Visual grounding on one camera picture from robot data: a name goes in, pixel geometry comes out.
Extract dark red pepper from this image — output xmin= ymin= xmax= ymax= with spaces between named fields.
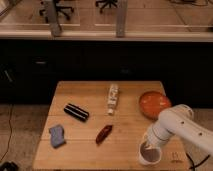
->
xmin=96 ymin=125 xmax=113 ymax=145

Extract white tube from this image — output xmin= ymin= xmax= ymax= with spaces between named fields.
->
xmin=107 ymin=84 xmax=119 ymax=115

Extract grey metal post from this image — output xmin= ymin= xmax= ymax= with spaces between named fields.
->
xmin=44 ymin=0 xmax=61 ymax=37
xmin=116 ymin=0 xmax=128 ymax=38

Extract black floor cable right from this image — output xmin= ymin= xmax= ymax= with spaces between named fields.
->
xmin=185 ymin=151 xmax=213 ymax=171

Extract white ceramic cup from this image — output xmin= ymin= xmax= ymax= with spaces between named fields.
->
xmin=138 ymin=141 xmax=162 ymax=165

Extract black floor cable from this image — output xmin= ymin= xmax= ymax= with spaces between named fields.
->
xmin=0 ymin=103 xmax=14 ymax=164
xmin=185 ymin=151 xmax=213 ymax=171

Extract black floor cable left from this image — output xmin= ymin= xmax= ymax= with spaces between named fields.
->
xmin=0 ymin=103 xmax=14 ymax=164

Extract black office chair left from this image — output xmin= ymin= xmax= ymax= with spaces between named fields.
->
xmin=39 ymin=0 xmax=74 ymax=23

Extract black office chair right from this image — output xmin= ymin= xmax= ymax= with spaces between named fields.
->
xmin=95 ymin=0 xmax=118 ymax=13

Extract orange bowl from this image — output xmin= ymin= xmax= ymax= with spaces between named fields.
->
xmin=139 ymin=91 xmax=172 ymax=120

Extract blue sponge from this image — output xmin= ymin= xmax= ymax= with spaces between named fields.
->
xmin=49 ymin=124 xmax=66 ymax=148

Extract black office chair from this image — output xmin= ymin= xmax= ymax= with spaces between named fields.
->
xmin=95 ymin=0 xmax=118 ymax=13
xmin=39 ymin=0 xmax=74 ymax=23

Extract grey metal post left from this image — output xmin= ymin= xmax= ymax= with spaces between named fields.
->
xmin=44 ymin=0 xmax=61 ymax=37

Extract black object on floor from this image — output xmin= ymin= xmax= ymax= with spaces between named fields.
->
xmin=0 ymin=162 xmax=19 ymax=171

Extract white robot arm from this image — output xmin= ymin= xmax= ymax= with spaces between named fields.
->
xmin=144 ymin=104 xmax=213 ymax=156

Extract grey metal post right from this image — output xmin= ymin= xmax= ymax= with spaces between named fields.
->
xmin=116 ymin=0 xmax=128 ymax=38

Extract black striped case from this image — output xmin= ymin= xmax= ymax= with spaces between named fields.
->
xmin=64 ymin=103 xmax=89 ymax=122

